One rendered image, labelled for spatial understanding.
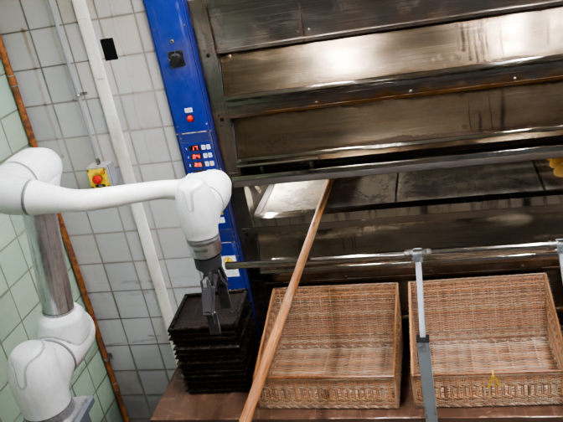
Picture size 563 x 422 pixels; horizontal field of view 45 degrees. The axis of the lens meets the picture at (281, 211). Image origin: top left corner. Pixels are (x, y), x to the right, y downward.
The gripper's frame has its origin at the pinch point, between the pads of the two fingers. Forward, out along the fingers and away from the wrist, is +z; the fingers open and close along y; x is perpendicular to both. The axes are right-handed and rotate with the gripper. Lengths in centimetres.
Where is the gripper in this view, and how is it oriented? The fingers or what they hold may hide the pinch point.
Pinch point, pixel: (220, 316)
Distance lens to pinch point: 196.4
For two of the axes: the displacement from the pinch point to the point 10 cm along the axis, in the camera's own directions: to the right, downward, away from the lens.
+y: -1.4, 4.0, -9.1
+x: 9.8, -0.9, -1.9
